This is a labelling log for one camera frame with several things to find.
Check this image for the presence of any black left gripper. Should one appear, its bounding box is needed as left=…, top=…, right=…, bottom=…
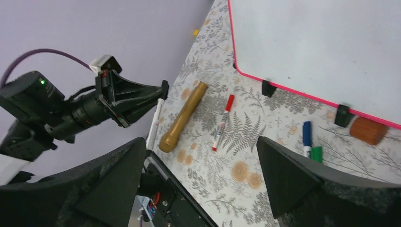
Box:
left=0, top=70, right=169, bottom=161

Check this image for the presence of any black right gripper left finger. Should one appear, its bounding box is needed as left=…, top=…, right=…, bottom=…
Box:
left=0, top=137, right=147, bottom=227

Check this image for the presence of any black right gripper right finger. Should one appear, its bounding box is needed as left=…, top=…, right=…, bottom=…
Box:
left=257, top=136, right=401, bottom=227

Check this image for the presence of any white marker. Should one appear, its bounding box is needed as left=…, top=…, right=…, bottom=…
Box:
left=146, top=98, right=164, bottom=150

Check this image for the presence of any pink framed whiteboard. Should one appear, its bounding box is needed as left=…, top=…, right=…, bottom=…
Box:
left=228, top=0, right=401, bottom=128

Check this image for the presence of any black whiteboard left foot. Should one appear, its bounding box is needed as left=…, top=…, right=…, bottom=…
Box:
left=262, top=80, right=277, bottom=98

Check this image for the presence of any green capped marker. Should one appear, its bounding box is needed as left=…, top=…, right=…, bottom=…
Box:
left=310, top=146, right=323, bottom=163

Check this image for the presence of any blue capped marker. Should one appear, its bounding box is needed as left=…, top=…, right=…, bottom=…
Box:
left=302, top=121, right=312, bottom=158

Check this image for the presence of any floral table mat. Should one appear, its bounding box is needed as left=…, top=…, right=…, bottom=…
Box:
left=153, top=0, right=401, bottom=227

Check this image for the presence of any brown wooden cylinder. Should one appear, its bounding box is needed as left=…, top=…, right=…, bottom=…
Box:
left=349, top=117, right=389, bottom=145

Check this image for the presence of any red capped marker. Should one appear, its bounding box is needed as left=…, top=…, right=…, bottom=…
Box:
left=212, top=94, right=235, bottom=151

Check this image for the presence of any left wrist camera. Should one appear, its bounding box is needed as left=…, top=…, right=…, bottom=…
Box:
left=88, top=55, right=122, bottom=74

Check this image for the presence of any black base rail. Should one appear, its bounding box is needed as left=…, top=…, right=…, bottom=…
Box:
left=137, top=150, right=218, bottom=227

